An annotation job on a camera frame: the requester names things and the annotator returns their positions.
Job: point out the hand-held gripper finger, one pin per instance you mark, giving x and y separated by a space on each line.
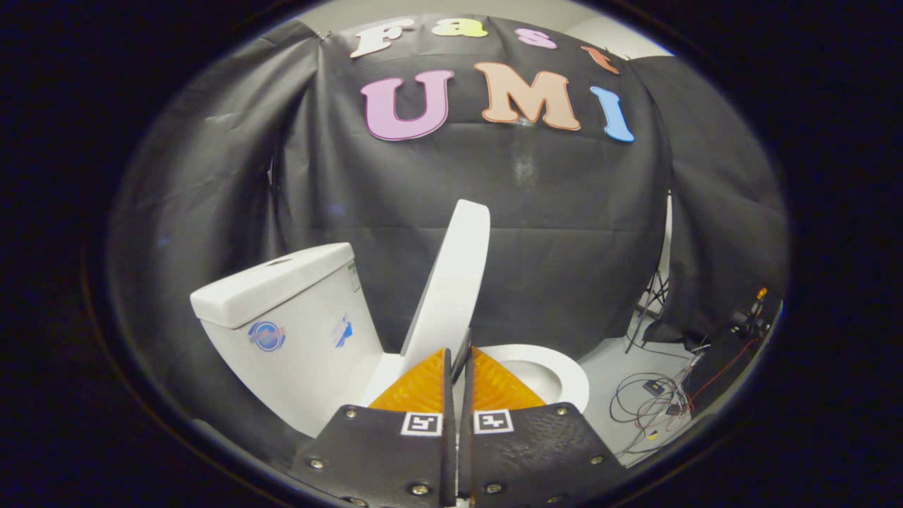
449 455
464 458

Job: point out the white toilet lid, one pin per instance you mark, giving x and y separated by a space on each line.
455 282

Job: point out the white toilet seat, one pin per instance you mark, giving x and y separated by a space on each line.
575 384

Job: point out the white toilet tank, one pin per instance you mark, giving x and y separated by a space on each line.
303 353

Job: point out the small black adapter box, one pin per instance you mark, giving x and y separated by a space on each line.
654 387

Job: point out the black backdrop cloth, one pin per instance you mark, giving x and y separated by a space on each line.
564 247

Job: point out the black tripod stand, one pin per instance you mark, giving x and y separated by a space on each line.
652 293

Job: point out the dark equipment case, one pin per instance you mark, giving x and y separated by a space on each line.
719 374

